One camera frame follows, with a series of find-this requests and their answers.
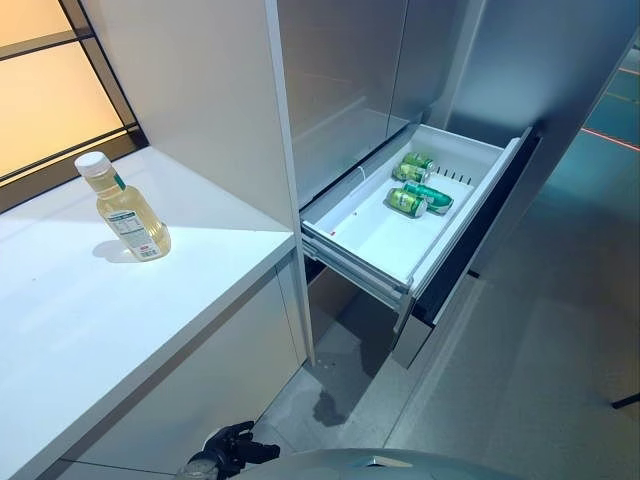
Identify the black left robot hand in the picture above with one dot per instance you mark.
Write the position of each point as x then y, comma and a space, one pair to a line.
235, 445

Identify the yellow tea bottle white cap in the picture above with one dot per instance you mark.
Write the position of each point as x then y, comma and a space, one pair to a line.
135, 225

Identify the white fridge drawer steel front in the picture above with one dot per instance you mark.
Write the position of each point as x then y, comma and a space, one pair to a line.
380, 235

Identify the grey robot torso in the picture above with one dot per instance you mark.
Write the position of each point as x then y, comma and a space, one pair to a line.
375, 467

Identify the light green drink can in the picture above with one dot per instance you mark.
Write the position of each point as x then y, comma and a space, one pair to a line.
410, 173
417, 161
404, 201

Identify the dark green drink can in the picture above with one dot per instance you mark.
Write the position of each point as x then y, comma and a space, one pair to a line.
432, 197

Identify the tall white cabinet panel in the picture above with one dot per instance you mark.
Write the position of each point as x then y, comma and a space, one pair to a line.
200, 100

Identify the stainless steel refrigerator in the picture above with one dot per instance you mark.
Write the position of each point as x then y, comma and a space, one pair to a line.
340, 75

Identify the orange lit window black frame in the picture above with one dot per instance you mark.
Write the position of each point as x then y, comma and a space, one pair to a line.
50, 100

